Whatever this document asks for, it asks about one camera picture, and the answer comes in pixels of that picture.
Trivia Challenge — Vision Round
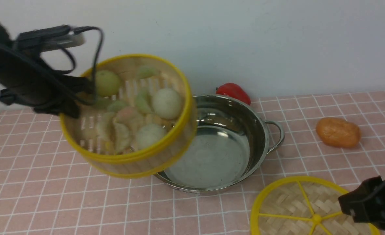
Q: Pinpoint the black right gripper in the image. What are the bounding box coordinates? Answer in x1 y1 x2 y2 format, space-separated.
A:
338 176 385 231

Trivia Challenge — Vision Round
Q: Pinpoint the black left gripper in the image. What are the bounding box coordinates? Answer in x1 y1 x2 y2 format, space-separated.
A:
0 49 94 118

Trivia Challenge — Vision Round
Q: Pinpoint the yellow woven steamer lid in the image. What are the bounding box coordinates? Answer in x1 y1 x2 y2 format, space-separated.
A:
249 176 380 235

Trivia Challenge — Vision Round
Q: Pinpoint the yellow bamboo steamer basket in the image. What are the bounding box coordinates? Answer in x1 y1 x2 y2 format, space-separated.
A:
59 54 197 179

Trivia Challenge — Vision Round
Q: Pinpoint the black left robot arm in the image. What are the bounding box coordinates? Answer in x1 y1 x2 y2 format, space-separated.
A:
0 24 104 119

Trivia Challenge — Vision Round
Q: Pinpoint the stainless steel pot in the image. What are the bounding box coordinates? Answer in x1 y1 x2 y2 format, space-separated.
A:
155 95 285 195

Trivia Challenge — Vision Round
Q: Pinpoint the yellow-green round bun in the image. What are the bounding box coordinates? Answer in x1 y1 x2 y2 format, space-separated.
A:
95 70 122 97

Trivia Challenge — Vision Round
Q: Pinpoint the white dumpling left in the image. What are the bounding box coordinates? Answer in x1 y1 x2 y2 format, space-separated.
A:
95 112 115 142

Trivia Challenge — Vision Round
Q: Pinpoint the white dumpling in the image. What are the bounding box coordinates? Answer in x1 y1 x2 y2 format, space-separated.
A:
113 122 131 154
95 112 115 142

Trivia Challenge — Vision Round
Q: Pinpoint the green dumpling left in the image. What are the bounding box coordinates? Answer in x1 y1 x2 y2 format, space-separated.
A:
92 97 129 113

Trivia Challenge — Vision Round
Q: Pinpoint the green dumpling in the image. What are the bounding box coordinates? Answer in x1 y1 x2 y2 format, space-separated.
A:
135 88 153 114
92 97 129 113
136 65 161 79

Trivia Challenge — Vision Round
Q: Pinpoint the pink dumpling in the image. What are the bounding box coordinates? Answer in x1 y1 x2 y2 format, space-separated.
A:
114 106 144 125

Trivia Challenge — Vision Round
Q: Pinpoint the white dumpling bottom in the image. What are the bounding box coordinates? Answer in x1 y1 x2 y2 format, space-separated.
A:
113 122 131 154

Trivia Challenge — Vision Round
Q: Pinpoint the green dumpling middle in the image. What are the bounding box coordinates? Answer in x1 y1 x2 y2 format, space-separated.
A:
135 88 153 114

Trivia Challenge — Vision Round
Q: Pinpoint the green dumpling top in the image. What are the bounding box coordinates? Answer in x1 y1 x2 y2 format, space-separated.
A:
136 65 161 79

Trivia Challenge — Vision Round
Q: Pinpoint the orange potato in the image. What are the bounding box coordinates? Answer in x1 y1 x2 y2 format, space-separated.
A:
315 117 361 149

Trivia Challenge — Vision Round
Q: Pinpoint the white round bun lower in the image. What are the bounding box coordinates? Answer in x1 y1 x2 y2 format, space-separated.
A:
135 123 167 150

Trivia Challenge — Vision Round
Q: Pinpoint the white round bun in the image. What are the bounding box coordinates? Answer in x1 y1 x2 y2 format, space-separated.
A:
152 88 184 119
135 123 167 150

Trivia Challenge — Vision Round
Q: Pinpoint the white round bun upper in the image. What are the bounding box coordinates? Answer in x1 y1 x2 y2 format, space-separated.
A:
152 88 184 119

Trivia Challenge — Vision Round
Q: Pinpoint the pink checkered tablecloth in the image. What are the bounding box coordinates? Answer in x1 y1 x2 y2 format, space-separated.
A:
0 91 385 235

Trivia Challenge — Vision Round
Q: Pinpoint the red bell pepper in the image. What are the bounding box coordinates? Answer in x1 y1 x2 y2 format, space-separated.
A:
215 82 251 105

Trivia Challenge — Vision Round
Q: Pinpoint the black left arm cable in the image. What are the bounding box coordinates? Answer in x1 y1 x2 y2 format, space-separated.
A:
0 27 104 106

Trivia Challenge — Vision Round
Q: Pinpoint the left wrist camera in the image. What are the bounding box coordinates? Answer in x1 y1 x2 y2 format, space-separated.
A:
13 25 85 52

